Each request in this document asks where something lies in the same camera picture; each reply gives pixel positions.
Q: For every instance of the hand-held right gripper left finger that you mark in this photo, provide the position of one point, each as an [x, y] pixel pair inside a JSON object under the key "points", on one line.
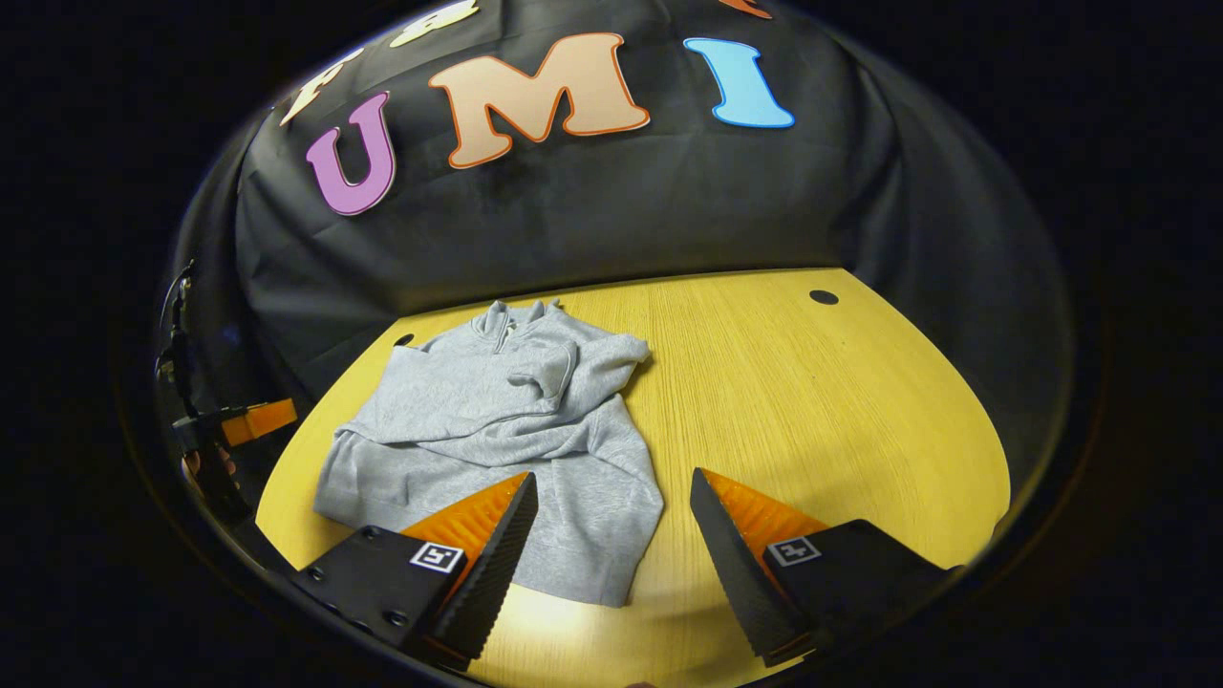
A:
{"points": [[492, 583]]}

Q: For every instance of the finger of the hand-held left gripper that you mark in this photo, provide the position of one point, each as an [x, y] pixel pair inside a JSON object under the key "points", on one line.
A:
{"points": [[258, 420]]}

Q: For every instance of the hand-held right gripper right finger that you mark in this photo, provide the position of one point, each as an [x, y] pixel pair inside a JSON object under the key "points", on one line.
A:
{"points": [[740, 583]]}

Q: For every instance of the grey zip-neck sweatshirt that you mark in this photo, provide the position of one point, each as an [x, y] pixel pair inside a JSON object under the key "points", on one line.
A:
{"points": [[497, 401]]}

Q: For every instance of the black backdrop cloth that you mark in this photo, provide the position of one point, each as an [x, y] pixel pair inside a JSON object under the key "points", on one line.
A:
{"points": [[621, 220]]}

